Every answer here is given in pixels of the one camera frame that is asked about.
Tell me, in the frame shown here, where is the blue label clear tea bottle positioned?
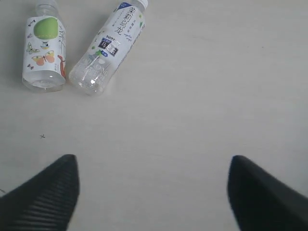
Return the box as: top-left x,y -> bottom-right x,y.
68,0 -> 149,95

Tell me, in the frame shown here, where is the butterfly label clear bottle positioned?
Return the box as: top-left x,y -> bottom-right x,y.
22,0 -> 66,92

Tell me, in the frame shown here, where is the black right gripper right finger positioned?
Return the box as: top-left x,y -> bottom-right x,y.
227,155 -> 308,231

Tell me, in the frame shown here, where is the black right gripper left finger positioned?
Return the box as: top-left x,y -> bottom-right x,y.
0,154 -> 79,231

